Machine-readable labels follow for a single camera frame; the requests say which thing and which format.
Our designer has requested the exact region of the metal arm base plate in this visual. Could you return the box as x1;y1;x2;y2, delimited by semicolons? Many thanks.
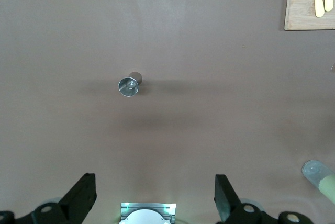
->
119;202;177;224

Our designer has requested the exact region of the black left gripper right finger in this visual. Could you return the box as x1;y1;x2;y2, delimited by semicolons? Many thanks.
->
214;174;316;224

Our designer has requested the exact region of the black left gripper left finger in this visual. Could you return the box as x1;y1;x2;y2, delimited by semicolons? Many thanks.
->
0;173;97;224

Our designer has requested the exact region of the steel double jigger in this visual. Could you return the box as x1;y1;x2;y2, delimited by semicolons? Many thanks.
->
117;71;143;97

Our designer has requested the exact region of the wooden cutting board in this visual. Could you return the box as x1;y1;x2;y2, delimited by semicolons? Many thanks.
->
284;0;335;31

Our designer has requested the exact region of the green sleeved glass bottle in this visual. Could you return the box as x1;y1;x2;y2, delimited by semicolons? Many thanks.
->
301;159;335;205

